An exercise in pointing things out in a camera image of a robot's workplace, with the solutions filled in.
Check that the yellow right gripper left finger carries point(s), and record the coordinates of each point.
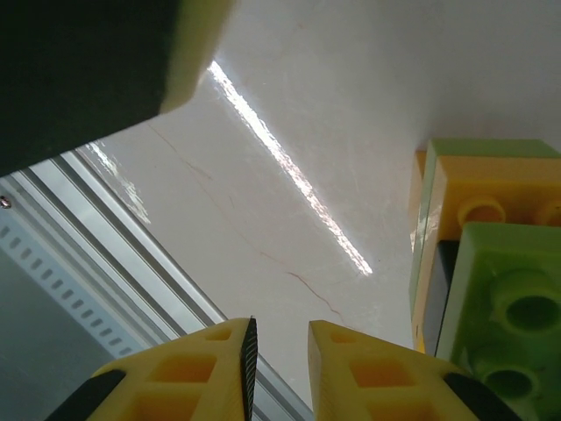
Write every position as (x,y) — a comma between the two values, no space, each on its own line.
(175,386)

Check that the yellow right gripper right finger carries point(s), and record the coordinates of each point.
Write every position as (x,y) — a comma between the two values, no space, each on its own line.
(372,390)

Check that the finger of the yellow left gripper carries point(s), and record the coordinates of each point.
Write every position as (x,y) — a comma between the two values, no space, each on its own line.
(79,66)

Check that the black lego brick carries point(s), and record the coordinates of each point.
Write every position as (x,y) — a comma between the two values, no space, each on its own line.
(438,298)

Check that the green long lego brick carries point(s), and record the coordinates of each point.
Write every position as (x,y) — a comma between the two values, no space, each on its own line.
(482,148)
(477,280)

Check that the yellow wide lego brick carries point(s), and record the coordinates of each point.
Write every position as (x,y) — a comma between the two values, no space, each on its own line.
(456,197)

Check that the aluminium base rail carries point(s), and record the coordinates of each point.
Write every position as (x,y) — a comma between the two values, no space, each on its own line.
(131,263)

